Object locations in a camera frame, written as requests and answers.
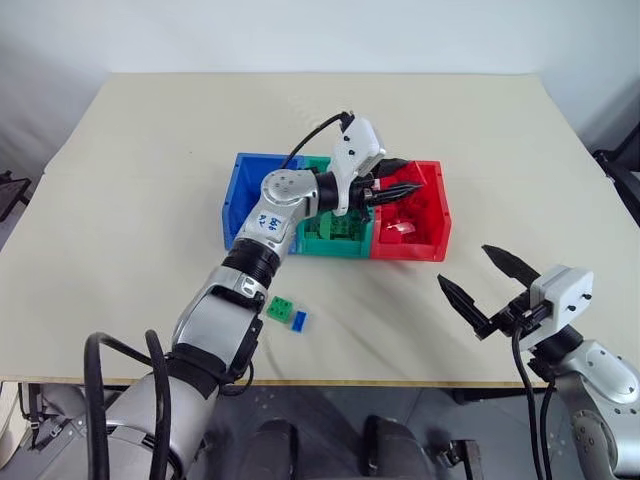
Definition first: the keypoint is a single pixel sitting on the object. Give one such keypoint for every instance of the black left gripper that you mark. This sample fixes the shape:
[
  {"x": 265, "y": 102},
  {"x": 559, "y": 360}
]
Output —
[{"x": 364, "y": 192}]

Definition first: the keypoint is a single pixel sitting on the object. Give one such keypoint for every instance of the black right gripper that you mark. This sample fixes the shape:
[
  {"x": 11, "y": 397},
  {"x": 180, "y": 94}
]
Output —
[{"x": 517, "y": 317}]

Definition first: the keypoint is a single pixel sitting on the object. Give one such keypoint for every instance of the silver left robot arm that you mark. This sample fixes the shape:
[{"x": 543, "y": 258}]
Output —
[{"x": 280, "y": 191}]

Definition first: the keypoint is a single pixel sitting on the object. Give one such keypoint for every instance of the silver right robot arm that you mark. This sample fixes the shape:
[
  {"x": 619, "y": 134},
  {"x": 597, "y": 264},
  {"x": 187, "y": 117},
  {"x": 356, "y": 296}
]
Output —
[{"x": 600, "y": 372}]

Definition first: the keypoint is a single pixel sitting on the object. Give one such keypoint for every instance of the large red building block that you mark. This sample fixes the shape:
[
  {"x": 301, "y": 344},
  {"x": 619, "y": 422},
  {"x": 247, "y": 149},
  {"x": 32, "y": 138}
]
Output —
[{"x": 417, "y": 207}]

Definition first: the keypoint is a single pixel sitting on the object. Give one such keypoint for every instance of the small red building block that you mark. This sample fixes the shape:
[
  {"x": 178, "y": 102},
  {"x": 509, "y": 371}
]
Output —
[{"x": 391, "y": 235}]

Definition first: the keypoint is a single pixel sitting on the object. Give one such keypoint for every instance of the dark green building block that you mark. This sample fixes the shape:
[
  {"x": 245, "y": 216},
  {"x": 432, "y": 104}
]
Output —
[{"x": 346, "y": 227}]

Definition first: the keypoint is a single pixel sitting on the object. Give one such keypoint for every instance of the red plastic bin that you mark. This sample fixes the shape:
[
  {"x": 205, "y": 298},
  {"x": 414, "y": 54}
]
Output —
[{"x": 410, "y": 250}]

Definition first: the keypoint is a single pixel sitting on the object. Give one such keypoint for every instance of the green plastic bin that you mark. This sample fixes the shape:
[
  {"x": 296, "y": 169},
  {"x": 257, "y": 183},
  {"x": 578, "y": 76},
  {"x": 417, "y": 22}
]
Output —
[{"x": 332, "y": 247}]

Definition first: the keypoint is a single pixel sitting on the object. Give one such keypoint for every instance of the light green building block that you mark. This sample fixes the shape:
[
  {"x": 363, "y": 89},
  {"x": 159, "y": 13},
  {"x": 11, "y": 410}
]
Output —
[{"x": 316, "y": 231}]

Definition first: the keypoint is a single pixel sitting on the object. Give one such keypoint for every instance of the blue plastic bin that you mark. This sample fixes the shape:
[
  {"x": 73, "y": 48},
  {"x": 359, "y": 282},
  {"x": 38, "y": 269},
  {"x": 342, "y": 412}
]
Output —
[{"x": 240, "y": 200}]

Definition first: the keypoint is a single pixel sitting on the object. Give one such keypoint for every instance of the small blue building block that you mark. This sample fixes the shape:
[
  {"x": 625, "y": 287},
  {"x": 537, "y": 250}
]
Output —
[{"x": 300, "y": 321}]

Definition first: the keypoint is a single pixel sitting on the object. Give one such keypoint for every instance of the green square building block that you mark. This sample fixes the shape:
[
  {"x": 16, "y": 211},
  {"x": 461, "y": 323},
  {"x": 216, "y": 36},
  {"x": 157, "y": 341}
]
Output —
[{"x": 280, "y": 307}]

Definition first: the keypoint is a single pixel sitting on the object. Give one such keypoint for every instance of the black metal clamp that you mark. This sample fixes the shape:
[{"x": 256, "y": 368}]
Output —
[{"x": 457, "y": 457}]

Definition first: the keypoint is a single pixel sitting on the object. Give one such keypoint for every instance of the black chair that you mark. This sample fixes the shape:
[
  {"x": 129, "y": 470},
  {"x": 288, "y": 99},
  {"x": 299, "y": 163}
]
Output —
[{"x": 622, "y": 170}]

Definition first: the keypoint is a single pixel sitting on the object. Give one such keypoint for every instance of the dark rounded shape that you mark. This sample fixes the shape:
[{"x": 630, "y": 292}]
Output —
[
  {"x": 277, "y": 450},
  {"x": 392, "y": 447}
]

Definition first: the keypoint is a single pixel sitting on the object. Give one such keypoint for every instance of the black stand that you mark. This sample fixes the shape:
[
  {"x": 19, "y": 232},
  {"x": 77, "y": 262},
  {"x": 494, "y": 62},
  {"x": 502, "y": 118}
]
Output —
[{"x": 11, "y": 192}]

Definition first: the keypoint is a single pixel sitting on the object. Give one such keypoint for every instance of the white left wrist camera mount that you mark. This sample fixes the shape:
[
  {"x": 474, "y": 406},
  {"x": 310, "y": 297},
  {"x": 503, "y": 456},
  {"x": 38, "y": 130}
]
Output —
[{"x": 356, "y": 142}]

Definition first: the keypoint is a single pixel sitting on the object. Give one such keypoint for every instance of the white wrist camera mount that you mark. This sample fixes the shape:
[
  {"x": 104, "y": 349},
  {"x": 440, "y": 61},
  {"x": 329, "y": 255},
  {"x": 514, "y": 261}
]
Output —
[
  {"x": 565, "y": 295},
  {"x": 356, "y": 142}
]

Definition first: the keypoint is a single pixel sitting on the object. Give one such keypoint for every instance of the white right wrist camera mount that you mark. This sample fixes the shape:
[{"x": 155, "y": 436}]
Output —
[{"x": 565, "y": 295}]

